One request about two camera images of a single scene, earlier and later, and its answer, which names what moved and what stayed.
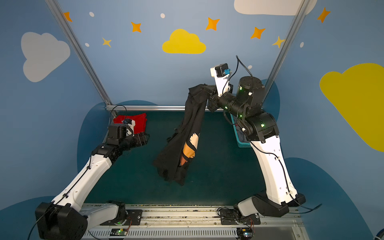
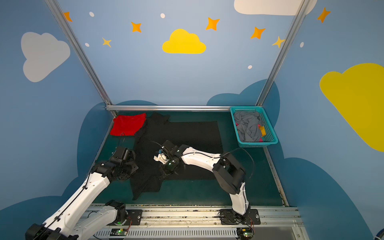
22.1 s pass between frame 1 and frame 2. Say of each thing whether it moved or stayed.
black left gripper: moved
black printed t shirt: moved
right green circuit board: stayed
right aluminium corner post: stayed
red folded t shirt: stayed
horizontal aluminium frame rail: stayed
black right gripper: moved
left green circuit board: stayed
